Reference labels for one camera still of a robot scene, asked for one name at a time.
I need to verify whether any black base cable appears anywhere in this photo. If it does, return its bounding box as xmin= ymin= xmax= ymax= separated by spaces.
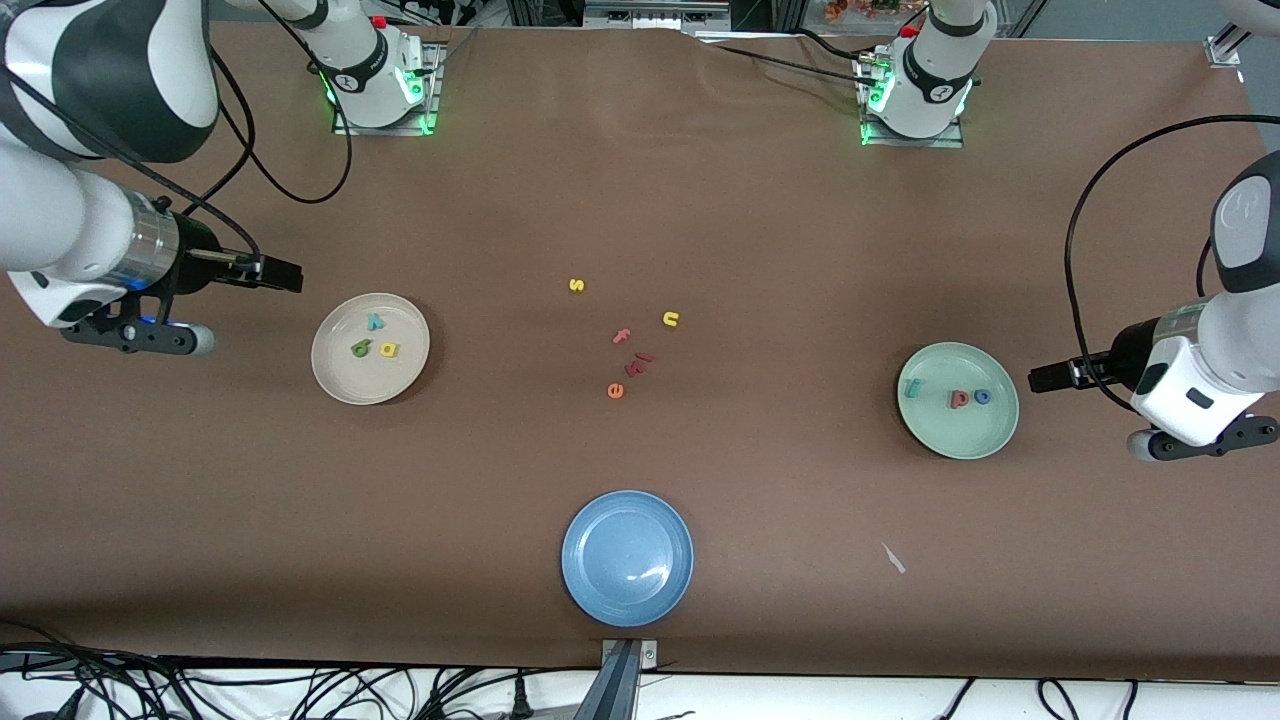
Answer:
xmin=715 ymin=30 xmax=881 ymax=87

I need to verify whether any metal clamp plate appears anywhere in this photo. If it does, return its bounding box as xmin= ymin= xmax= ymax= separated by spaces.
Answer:
xmin=600 ymin=638 xmax=660 ymax=670

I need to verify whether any black looping arm cable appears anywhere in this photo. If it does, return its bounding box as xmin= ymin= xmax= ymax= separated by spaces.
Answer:
xmin=1063 ymin=114 xmax=1280 ymax=411
xmin=205 ymin=0 xmax=354 ymax=205

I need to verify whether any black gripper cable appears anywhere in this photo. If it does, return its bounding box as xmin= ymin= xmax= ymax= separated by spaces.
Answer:
xmin=0 ymin=60 xmax=264 ymax=277

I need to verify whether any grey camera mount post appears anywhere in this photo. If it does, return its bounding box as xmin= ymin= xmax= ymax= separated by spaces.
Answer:
xmin=575 ymin=640 xmax=642 ymax=720

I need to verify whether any blue round plate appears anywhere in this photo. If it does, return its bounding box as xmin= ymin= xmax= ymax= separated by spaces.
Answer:
xmin=561 ymin=490 xmax=695 ymax=628

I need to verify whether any brown table cover mat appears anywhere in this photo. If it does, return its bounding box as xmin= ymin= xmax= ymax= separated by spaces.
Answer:
xmin=0 ymin=25 xmax=1280 ymax=683

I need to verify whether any beige round plate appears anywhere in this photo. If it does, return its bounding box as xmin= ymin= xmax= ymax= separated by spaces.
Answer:
xmin=311 ymin=293 xmax=431 ymax=406

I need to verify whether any green round plate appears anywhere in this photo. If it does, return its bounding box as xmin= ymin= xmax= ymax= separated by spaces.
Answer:
xmin=897 ymin=342 xmax=1020 ymax=461

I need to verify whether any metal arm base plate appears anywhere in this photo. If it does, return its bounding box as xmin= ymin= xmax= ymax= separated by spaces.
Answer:
xmin=858 ymin=55 xmax=967 ymax=149
xmin=330 ymin=40 xmax=447 ymax=138

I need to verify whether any silver metal rail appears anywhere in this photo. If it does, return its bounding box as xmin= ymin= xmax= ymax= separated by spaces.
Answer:
xmin=585 ymin=0 xmax=732 ymax=31

